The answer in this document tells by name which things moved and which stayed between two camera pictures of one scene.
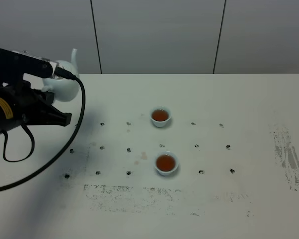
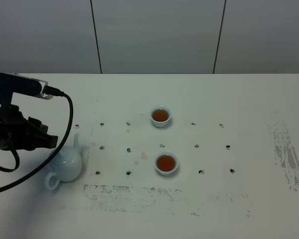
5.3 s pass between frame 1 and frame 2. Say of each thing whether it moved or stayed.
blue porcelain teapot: moved
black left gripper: moved
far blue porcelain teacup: stayed
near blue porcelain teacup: stayed
